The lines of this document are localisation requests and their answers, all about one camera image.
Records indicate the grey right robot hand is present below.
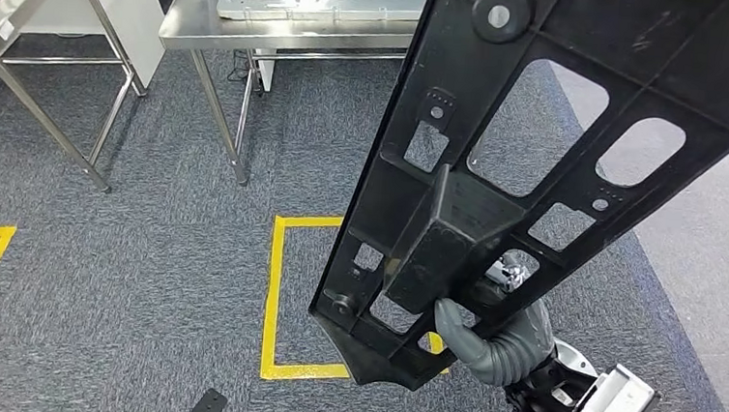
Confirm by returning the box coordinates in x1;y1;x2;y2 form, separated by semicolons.
429;246;535;387

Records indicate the black plastic frame part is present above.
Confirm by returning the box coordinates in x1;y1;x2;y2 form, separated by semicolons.
304;0;729;412

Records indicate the stainless steel workbench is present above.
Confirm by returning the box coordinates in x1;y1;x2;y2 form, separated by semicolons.
0;0;155;196
147;0;435;200

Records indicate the white cabinet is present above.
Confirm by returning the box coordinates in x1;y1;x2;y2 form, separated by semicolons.
0;0;169;108

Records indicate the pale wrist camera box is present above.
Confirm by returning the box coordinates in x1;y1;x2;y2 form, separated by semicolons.
571;361;662;412

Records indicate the black floor cable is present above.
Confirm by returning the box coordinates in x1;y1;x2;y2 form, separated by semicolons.
225;47;268;96

